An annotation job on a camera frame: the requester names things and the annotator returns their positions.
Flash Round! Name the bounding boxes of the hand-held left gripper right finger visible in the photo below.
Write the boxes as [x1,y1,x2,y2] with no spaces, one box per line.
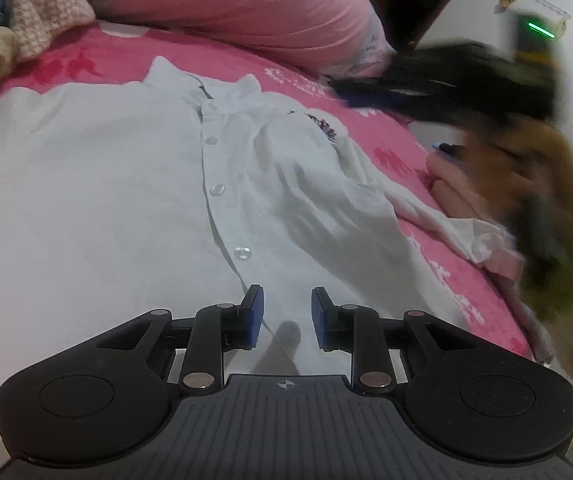
[311,286,479,395]

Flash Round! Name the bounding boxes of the white button shirt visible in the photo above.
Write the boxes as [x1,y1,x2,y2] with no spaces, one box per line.
[0,55,522,466]

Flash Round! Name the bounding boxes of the pink and grey quilt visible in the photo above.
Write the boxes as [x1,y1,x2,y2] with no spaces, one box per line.
[79,0,397,78]

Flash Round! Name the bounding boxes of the wall hook rack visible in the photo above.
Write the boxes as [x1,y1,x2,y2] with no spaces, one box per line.
[513,0,571,36]

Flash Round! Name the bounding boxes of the pink floral blanket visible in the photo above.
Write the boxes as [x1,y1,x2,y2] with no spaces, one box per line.
[0,20,557,480]

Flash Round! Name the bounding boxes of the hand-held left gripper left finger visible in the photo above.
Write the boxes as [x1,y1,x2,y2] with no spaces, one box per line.
[95,284,266,395]

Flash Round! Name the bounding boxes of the pale pink cloth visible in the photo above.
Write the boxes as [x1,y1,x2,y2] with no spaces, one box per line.
[426,152,502,221]

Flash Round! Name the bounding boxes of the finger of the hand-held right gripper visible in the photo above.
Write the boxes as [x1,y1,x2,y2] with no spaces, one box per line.
[333,55,413,116]

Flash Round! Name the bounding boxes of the person's right hand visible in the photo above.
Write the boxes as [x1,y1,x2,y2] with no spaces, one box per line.
[461,120,573,221]

